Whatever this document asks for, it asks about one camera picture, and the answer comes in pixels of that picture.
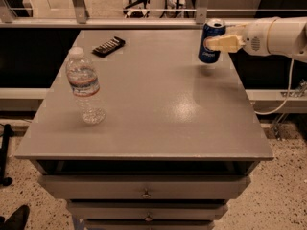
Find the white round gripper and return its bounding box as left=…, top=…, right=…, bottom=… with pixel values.
left=204, top=17, right=277, bottom=56

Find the blue pepsi can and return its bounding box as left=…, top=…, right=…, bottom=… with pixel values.
left=199, top=18, right=225, bottom=63

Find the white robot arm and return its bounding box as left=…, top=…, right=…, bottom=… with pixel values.
left=204, top=17, right=307, bottom=63

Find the clear plastic water bottle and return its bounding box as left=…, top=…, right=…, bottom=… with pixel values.
left=65, top=46, right=106, bottom=125

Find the black office chair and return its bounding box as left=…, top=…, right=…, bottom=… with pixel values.
left=123, top=0, right=150, bottom=18

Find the grey drawer cabinet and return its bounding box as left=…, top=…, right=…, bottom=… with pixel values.
left=14, top=29, right=275, bottom=230

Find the black snack bar packet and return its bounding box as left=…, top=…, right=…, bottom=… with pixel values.
left=92, top=36, right=126, bottom=58

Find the metal top drawer knob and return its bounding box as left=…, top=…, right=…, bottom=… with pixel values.
left=142, top=188, right=152, bottom=199

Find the metal drawer knob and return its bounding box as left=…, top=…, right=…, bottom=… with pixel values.
left=142, top=188, right=152, bottom=199
left=144, top=213, right=153, bottom=222

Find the metal middle drawer knob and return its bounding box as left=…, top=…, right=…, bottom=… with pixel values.
left=144, top=213, right=153, bottom=222

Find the top grey drawer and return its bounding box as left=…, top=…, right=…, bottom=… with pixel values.
left=39, top=175, right=250, bottom=200

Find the grey drawer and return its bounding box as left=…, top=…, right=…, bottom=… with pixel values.
left=68, top=201, right=228, bottom=220
left=39, top=175, right=250, bottom=200
left=85, top=220, right=214, bottom=230

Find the middle grey drawer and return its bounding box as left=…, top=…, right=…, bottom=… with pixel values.
left=68, top=201, right=228, bottom=220

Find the bottom grey drawer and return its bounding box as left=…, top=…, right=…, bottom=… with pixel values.
left=85, top=220, right=214, bottom=230

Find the black stand on floor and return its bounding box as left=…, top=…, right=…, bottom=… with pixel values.
left=0, top=124, right=14, bottom=186

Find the black shoe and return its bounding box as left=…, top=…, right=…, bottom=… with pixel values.
left=0, top=205, right=30, bottom=230

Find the metal railing bracket right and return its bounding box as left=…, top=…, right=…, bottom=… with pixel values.
left=195, top=0, right=209, bottom=24

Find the metal railing bracket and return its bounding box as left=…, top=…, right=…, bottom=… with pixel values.
left=195, top=0, right=209, bottom=24
left=72, top=0, right=89, bottom=24

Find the white cable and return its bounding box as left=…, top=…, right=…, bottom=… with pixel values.
left=254, top=58, right=295, bottom=116

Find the metal railing bracket left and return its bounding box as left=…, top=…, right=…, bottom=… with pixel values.
left=72, top=0, right=89, bottom=24

